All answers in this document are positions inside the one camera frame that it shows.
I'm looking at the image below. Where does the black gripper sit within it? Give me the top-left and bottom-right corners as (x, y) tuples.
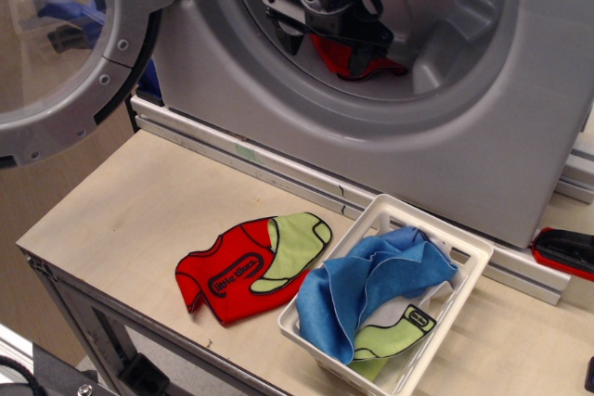
(262, 0), (394, 77)

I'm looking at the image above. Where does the red cloth with black trim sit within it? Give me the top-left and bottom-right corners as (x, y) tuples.
(311, 35), (408, 82)

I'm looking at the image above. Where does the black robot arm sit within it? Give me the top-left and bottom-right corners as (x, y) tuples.
(263, 0), (407, 81)

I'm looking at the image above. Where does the grey toy washing machine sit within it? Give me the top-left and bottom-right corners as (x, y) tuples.
(154, 0), (593, 247)

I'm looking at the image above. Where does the green toy sock cloth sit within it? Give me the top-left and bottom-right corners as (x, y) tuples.
(250, 212), (333, 295)

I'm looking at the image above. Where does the blue cloth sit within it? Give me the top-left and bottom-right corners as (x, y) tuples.
(295, 226), (460, 365)

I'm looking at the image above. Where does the blue object behind door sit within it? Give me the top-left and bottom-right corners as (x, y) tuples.
(35, 0), (161, 100)

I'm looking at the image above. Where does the red toy shirt cloth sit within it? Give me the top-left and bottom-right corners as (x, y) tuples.
(175, 218), (309, 325)

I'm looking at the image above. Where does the grey round washer door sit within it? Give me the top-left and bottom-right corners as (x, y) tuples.
(1, 0), (175, 168)

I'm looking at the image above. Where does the white cloth in basket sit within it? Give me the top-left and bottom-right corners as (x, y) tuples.
(352, 226), (458, 328)

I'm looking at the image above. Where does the green sock cloth in basket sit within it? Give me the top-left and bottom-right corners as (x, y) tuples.
(348, 304), (437, 381)

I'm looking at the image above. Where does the red black clamp tool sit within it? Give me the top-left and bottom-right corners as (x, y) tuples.
(531, 227), (593, 281)

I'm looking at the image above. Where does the white aluminium rail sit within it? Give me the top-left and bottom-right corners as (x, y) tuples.
(129, 96), (571, 305)

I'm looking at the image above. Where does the grey table frame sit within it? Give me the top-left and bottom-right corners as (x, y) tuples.
(21, 249), (286, 395)

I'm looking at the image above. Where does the black braided cable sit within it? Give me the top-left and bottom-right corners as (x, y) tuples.
(0, 354), (44, 396)

